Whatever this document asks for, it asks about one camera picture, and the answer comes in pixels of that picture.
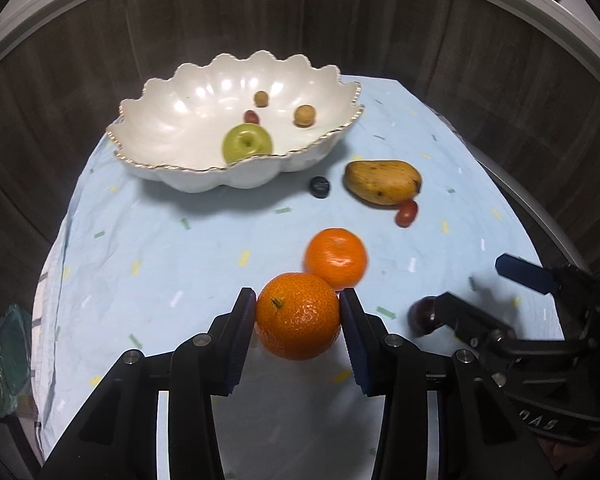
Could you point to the teal glass dish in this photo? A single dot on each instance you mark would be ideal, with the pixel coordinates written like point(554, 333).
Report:
point(15, 345)

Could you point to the dark wood kitchen counter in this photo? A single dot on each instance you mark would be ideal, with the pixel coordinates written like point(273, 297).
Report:
point(130, 25)

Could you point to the green apple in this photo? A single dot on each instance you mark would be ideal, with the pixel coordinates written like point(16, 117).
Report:
point(246, 142)

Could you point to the brown longan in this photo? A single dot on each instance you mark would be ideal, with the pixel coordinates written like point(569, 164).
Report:
point(261, 98)
point(304, 115)

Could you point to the blueberry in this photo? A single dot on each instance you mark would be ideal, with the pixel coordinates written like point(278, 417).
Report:
point(320, 186)

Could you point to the dark purple grape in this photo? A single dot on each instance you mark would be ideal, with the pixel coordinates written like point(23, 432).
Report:
point(419, 315)

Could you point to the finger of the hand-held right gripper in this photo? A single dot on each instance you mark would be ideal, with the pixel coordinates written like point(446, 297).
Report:
point(525, 272)
point(460, 312)

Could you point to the person's right hand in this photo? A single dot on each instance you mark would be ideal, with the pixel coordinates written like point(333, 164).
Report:
point(585, 455)

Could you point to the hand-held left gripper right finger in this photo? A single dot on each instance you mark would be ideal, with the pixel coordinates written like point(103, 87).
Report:
point(352, 340)

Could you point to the yellow mango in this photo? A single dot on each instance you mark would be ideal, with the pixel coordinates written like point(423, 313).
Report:
point(382, 181)

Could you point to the white scalloped ceramic bowl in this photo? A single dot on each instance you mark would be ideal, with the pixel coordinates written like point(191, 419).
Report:
point(190, 95)

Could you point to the orange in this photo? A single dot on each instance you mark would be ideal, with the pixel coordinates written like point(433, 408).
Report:
point(298, 316)
point(336, 258)

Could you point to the light blue patterned cloth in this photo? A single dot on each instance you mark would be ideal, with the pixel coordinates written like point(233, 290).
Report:
point(180, 240)

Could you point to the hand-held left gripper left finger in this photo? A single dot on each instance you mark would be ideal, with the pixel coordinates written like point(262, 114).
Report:
point(240, 332)

